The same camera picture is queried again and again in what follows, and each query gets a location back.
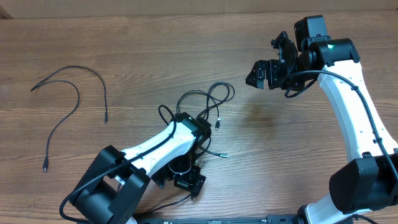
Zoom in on separated long black cable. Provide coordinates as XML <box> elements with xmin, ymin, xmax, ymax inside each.
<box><xmin>30</xmin><ymin>65</ymin><xmax>109</xmax><ymax>174</ymax></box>

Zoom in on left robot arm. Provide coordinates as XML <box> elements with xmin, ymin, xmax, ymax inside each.
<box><xmin>67</xmin><ymin>113</ymin><xmax>211</xmax><ymax>224</ymax></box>

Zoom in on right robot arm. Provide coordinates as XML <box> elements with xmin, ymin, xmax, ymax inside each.
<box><xmin>246</xmin><ymin>15</ymin><xmax>397</xmax><ymax>223</ymax></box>

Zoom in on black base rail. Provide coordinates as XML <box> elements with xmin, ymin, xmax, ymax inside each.
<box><xmin>137</xmin><ymin>214</ymin><xmax>305</xmax><ymax>224</ymax></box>

